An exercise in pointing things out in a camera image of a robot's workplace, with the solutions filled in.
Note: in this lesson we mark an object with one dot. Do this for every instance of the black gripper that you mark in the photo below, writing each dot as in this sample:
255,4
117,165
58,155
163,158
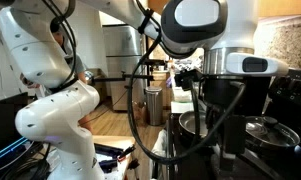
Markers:
220,96

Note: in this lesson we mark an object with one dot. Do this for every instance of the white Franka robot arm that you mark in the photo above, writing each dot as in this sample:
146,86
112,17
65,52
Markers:
56,113

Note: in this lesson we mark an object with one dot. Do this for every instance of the steel pot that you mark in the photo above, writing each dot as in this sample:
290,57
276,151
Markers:
256,149

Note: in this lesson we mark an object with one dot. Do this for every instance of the black electric stove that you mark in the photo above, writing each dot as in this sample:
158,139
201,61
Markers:
290,96

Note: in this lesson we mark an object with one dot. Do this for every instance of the black frying pan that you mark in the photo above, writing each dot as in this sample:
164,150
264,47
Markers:
190,121

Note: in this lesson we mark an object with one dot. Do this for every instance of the white cutting board green edge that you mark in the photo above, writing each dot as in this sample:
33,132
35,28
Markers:
181,107

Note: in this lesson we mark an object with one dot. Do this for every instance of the white towel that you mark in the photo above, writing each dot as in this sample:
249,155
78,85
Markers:
160,146

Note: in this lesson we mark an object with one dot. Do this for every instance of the steel trash can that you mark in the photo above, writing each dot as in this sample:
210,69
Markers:
154,106

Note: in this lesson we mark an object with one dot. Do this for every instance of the small brown floor item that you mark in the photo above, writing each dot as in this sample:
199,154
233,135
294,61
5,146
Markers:
140,113

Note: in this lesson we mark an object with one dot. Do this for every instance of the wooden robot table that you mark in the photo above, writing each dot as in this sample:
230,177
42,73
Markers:
116,141

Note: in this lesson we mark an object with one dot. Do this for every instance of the dark blue black tool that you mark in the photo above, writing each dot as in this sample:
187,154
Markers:
106,165

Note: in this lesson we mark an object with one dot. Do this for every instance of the wooden side cabinet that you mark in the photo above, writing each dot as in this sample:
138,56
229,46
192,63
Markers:
98,90

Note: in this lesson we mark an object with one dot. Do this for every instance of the stainless steel refrigerator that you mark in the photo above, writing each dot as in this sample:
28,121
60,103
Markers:
121,43

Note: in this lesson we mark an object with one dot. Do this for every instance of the person in grey shirt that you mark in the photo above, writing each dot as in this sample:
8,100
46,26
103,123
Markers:
77,65

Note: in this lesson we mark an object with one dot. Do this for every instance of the black box with blue light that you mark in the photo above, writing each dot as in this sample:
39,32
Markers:
10,156

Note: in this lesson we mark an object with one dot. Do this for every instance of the black monitor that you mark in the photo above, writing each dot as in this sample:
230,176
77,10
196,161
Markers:
6,120

